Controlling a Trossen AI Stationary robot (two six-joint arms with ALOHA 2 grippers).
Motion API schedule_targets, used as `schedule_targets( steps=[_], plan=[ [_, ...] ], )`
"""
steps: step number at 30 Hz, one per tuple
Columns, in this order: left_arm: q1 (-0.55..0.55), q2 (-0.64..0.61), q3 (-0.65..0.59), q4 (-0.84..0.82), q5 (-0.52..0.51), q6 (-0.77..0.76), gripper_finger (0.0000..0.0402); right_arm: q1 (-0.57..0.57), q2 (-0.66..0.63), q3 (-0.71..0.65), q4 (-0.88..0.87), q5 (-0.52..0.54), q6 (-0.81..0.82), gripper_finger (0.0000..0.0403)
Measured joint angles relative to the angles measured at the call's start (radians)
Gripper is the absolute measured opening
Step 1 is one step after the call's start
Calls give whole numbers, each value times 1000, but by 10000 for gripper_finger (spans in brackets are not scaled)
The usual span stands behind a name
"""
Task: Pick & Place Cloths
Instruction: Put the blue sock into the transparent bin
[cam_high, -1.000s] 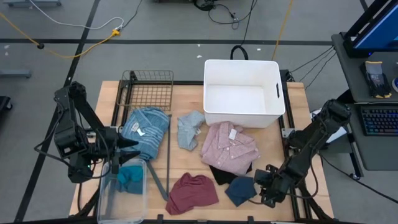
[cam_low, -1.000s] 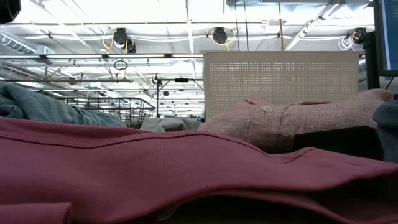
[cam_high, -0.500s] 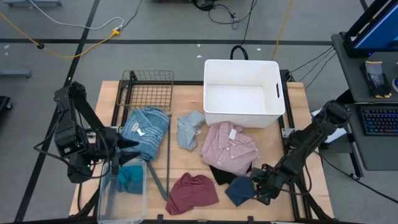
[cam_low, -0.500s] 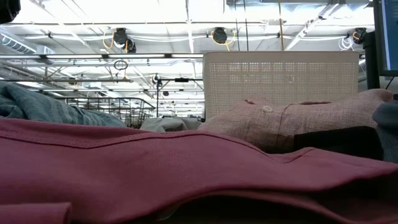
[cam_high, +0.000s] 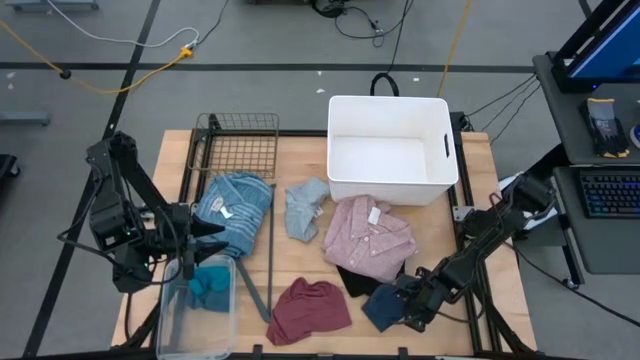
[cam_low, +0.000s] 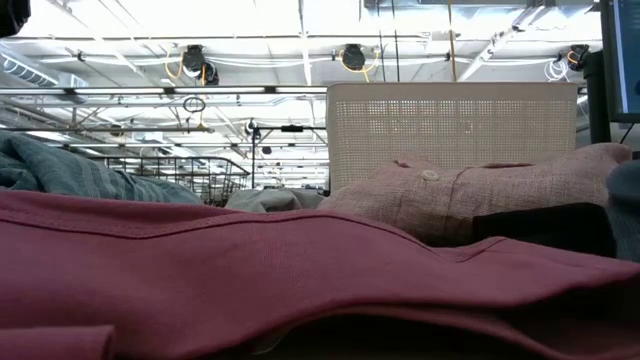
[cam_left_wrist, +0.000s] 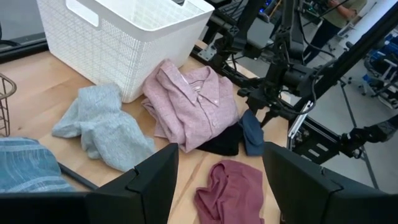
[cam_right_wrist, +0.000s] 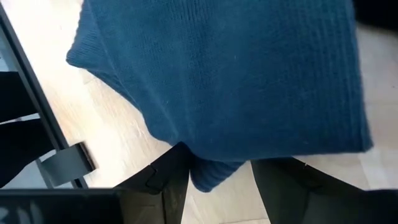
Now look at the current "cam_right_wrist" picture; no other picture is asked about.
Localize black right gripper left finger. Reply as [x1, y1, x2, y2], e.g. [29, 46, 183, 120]
[113, 141, 191, 224]

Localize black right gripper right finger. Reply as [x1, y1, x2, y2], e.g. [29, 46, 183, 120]
[250, 157, 398, 224]

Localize navy knit cloth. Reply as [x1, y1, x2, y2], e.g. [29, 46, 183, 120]
[65, 0, 374, 193]

